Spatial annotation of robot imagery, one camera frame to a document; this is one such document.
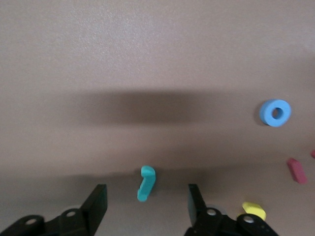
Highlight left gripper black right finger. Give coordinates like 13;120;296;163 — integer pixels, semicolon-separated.
184;183;279;236

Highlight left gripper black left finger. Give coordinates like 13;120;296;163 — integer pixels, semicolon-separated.
0;184;108;236

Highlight teal foam letter l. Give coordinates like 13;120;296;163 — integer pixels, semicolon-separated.
137;165;157;203

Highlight blue foam letter o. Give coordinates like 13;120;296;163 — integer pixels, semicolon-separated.
259;99;292;128

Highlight yellow foam letter u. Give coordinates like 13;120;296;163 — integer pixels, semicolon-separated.
242;202;267;221

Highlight red foam letter i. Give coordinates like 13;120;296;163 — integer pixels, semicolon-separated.
286;157;308;185

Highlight brown table cover sheet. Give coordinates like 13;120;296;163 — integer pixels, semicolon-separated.
0;0;315;236

